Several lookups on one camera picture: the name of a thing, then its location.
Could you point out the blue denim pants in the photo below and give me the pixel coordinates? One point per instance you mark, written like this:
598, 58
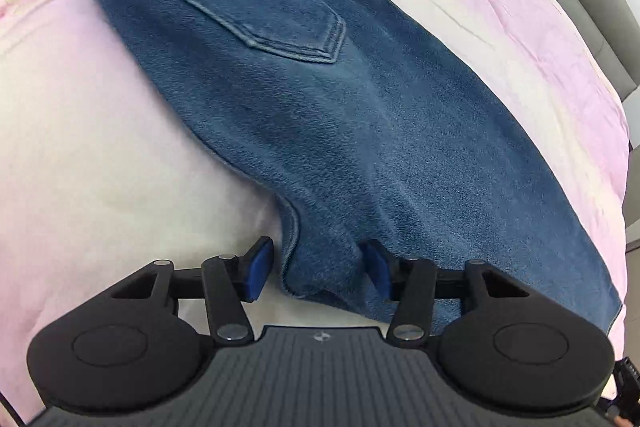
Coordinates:
350, 132

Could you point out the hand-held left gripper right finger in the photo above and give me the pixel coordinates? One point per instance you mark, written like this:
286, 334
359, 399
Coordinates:
377, 272

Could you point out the pink floral blanket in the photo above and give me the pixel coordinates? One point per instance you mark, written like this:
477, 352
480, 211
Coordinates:
75, 157

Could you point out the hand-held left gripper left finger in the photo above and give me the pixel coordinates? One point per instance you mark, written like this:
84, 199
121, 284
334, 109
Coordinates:
257, 269

